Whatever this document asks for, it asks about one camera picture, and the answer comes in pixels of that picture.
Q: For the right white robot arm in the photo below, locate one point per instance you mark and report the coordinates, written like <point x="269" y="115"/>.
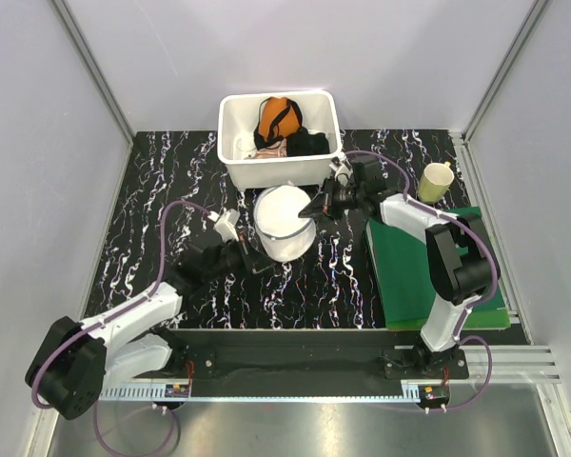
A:
<point x="461" y="262"/>

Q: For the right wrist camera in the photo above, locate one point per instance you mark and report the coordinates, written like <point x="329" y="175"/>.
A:
<point x="341" y="171"/>

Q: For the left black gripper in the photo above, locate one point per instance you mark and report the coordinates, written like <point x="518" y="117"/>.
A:
<point x="251" y="260"/>

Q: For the black garment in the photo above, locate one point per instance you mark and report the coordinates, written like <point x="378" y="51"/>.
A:
<point x="305" y="143"/>

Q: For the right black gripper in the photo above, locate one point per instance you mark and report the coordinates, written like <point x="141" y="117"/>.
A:
<point x="324" y="202"/>

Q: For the white plastic bin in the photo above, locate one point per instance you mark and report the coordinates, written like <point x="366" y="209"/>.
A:
<point x="238" y="118"/>

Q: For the orange black bra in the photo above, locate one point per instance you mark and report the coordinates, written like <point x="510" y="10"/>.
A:
<point x="279" y="117"/>

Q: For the black marbled mat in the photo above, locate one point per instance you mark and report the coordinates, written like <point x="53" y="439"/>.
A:
<point x="171" y="177"/>

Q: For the yellow-green cup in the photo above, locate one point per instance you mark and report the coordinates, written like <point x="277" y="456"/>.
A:
<point x="435" y="182"/>

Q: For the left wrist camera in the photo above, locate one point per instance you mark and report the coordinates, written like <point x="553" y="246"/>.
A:
<point x="225" y="224"/>

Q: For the white cable duct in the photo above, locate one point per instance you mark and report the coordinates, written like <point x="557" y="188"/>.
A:
<point x="207" y="392"/>

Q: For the green folder stack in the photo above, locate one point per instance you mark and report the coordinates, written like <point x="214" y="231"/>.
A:
<point x="402" y="274"/>

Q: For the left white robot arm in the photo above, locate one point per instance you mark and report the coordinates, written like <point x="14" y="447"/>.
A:
<point x="79" y="360"/>

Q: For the pink garment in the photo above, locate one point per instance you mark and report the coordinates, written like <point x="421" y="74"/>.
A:
<point x="277" y="151"/>

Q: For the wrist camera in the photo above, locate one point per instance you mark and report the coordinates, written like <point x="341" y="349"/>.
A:
<point x="341" y="171"/>
<point x="225" y="224"/>

